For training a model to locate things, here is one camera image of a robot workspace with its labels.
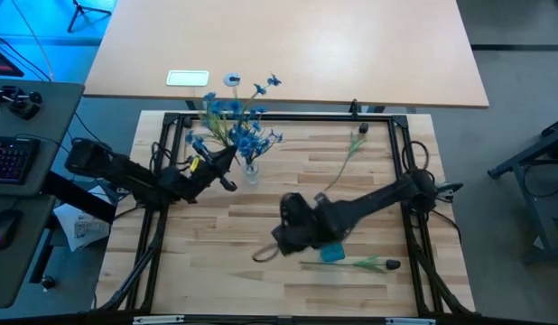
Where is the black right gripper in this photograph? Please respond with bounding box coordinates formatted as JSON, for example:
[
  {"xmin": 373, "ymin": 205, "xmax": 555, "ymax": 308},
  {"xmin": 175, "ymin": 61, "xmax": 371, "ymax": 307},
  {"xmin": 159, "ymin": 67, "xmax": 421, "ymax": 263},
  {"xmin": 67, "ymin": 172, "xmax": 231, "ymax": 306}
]
[{"xmin": 270, "ymin": 192, "xmax": 352, "ymax": 257}]

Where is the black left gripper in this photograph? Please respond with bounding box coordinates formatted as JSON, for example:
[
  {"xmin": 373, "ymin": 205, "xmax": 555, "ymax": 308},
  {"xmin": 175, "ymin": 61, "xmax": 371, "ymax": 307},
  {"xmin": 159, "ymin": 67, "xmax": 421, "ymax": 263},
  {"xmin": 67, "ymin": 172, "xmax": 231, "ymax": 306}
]
[{"xmin": 186, "ymin": 145, "xmax": 238, "ymax": 193}]

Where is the blue artificial flower spray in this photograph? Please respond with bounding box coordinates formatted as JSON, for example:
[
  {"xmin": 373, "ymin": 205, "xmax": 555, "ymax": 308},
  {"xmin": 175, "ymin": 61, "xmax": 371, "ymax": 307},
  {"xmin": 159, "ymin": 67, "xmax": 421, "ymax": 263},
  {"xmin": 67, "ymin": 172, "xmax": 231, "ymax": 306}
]
[
  {"xmin": 184, "ymin": 129, "xmax": 217, "ymax": 157},
  {"xmin": 201, "ymin": 92, "xmax": 244, "ymax": 150},
  {"xmin": 224, "ymin": 74, "xmax": 284, "ymax": 175}
]

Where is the small blue cube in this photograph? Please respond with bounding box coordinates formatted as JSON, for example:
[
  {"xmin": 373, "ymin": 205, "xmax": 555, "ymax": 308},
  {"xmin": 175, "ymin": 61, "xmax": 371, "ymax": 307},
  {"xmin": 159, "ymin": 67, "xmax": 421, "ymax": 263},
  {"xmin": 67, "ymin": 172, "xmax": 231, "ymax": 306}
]
[{"xmin": 320, "ymin": 242, "xmax": 347, "ymax": 264}]

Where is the white rectangular desk plate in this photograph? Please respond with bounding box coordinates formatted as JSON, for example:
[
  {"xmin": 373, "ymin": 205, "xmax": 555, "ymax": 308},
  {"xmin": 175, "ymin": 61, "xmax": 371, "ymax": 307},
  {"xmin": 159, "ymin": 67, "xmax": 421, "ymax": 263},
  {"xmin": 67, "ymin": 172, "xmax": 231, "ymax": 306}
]
[{"xmin": 165, "ymin": 70, "xmax": 210, "ymax": 88}]

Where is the light wooden desk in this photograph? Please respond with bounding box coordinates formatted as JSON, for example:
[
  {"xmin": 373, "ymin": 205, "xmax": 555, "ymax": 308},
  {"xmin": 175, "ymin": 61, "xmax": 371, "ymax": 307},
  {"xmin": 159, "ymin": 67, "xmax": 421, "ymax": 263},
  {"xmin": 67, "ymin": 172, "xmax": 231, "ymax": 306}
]
[{"xmin": 83, "ymin": 0, "xmax": 490, "ymax": 109}]

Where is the white printed paper sheet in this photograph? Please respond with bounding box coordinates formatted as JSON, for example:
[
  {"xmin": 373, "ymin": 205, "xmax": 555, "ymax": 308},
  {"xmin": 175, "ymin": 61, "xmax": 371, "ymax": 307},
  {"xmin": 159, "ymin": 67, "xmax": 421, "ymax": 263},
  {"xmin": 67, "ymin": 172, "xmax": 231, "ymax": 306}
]
[{"xmin": 52, "ymin": 187, "xmax": 112, "ymax": 253}]

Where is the dark grey side desk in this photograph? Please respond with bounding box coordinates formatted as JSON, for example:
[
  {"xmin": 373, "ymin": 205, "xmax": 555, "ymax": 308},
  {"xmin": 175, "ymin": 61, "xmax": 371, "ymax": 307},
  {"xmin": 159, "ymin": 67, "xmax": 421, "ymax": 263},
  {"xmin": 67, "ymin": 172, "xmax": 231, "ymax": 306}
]
[{"xmin": 0, "ymin": 79, "xmax": 86, "ymax": 311}]

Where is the black backlit keyboard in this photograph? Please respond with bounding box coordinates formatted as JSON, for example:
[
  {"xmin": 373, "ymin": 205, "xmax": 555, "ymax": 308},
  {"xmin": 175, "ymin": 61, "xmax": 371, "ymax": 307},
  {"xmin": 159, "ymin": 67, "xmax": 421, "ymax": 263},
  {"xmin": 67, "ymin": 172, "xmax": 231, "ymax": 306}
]
[{"xmin": 0, "ymin": 136, "xmax": 42, "ymax": 186}]

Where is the black tripod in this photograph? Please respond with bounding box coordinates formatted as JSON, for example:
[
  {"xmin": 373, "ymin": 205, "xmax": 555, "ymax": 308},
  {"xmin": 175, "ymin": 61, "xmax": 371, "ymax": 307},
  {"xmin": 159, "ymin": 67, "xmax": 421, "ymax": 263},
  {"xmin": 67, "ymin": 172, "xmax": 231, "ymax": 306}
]
[{"xmin": 66, "ymin": 0, "xmax": 113, "ymax": 33}]

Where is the black computer mouse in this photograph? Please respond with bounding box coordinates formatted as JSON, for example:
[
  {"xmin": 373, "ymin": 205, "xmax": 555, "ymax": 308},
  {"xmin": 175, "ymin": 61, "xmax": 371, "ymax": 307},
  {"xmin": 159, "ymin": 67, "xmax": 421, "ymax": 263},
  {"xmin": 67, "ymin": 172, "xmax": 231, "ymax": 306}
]
[{"xmin": 0, "ymin": 208, "xmax": 23, "ymax": 252}]

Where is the black metal cart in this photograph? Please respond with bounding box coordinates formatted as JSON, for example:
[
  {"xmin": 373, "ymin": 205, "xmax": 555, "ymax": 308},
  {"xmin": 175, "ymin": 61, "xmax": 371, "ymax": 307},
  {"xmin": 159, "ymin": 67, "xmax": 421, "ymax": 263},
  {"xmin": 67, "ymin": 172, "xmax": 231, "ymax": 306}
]
[{"xmin": 486, "ymin": 115, "xmax": 558, "ymax": 267}]

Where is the black aluminium table frame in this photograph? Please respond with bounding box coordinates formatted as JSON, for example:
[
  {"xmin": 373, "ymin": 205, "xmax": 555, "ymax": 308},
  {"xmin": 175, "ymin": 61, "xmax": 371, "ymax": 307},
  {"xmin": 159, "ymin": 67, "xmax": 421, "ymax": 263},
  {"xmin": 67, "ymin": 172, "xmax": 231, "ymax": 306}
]
[{"xmin": 96, "ymin": 110, "xmax": 477, "ymax": 317}]

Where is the silver metal bracket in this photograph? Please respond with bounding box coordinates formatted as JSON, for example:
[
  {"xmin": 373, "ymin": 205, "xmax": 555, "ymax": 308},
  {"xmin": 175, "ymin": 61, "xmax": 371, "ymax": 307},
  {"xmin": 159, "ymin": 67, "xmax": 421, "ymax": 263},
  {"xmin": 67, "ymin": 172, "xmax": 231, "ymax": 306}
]
[
  {"xmin": 385, "ymin": 317, "xmax": 436, "ymax": 325},
  {"xmin": 133, "ymin": 314, "xmax": 185, "ymax": 325}
]

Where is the black clamp mount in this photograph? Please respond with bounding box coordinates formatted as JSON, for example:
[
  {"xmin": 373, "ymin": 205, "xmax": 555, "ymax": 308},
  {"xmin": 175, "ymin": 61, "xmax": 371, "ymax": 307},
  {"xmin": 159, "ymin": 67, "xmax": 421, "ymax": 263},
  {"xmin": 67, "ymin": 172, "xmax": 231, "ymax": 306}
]
[{"xmin": 0, "ymin": 84, "xmax": 43, "ymax": 121}]

